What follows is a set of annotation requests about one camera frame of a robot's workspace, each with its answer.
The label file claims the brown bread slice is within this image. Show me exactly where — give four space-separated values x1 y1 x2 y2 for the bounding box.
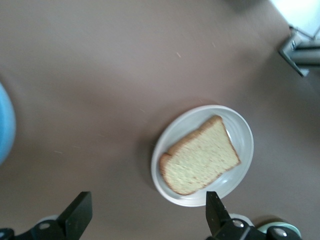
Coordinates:
159 114 242 196

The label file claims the beige plate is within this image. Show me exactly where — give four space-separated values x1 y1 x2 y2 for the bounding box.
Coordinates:
150 104 255 207

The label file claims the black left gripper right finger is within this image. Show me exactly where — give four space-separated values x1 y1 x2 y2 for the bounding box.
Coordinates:
205 191 266 240

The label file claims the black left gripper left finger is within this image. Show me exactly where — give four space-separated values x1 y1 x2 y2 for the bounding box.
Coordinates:
14 191 93 240

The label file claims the grey metal bracket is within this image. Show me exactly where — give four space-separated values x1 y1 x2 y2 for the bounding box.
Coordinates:
278 24 320 78

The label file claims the blue plate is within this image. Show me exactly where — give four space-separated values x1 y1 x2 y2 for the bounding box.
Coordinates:
0 81 17 167

